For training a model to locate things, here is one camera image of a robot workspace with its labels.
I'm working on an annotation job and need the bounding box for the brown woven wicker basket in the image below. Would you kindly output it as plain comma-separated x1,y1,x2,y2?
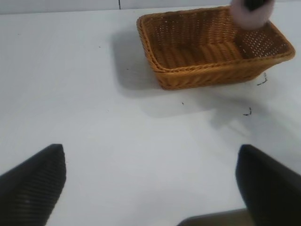
136,6,296,91

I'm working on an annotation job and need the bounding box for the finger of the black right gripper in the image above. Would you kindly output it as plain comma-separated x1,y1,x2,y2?
243,0,269,11

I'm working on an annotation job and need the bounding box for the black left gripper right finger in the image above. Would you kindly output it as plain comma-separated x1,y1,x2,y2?
235,144,301,226

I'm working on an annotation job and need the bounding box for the pink peach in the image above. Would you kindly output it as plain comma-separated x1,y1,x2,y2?
229,0,275,30

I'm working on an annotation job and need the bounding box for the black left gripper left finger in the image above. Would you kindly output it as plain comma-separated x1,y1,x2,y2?
0,144,67,226

